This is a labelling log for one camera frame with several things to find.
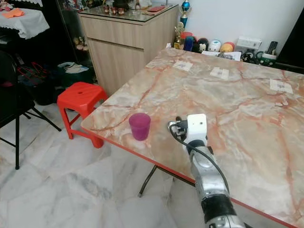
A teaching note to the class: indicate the black television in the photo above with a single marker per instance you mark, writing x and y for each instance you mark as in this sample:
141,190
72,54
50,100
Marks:
292,47

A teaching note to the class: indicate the orange folded cloth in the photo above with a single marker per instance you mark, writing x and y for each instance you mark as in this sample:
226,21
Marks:
13,13

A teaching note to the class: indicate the blue toy figure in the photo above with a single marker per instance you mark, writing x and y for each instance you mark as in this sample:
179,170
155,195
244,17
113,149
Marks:
189,43

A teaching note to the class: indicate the red plastic stool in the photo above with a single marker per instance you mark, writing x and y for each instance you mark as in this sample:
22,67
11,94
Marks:
80,95

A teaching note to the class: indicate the orange round toy figure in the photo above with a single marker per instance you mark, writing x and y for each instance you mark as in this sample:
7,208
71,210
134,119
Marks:
227,47

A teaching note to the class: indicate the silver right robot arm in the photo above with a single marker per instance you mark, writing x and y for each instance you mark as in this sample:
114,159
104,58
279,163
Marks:
209,175

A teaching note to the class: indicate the black remote control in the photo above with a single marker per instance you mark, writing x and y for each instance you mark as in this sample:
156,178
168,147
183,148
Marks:
271,47

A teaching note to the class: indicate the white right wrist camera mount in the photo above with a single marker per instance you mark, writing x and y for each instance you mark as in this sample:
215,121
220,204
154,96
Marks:
197,126

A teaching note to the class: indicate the red tray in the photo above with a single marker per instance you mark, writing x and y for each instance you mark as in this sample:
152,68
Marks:
156,8

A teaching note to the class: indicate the white green bag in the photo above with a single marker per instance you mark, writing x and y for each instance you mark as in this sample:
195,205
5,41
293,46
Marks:
72,68

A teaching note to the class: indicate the small plush toys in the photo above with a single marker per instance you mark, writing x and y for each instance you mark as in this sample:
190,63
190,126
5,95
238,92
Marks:
80,42

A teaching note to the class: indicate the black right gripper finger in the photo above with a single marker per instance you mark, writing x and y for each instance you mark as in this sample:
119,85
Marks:
175,130
179,119

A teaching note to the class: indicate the black metal table frame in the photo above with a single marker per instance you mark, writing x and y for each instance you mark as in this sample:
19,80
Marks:
147,180

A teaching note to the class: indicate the red round toy figure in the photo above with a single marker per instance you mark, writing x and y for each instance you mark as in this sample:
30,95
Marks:
186,34

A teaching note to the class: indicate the light wooden cabinet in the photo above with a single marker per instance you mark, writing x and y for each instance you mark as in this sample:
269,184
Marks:
123,47

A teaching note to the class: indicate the dark green mug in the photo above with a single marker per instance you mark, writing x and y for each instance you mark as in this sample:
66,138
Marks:
267,59

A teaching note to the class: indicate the white table cloth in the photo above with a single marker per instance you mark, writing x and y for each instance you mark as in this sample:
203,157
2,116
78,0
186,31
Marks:
28,23

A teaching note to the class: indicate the purple plastic cup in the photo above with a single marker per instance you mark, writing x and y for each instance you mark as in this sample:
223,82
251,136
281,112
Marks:
139,126

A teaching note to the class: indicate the black folding chair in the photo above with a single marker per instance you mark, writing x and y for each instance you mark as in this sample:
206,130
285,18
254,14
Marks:
12,95

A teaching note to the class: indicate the blue trophy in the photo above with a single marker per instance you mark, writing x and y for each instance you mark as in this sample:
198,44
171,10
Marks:
185,10

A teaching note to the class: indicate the small golden trophy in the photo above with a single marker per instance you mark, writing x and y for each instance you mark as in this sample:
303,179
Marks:
178,34

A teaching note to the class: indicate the white paper label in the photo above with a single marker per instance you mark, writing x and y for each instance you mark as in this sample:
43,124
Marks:
281,86
183,65
219,72

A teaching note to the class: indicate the white wall socket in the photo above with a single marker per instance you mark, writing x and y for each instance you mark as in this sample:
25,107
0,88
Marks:
249,43

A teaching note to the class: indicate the white round toy figure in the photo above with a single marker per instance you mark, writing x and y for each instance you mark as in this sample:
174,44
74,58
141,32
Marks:
214,45

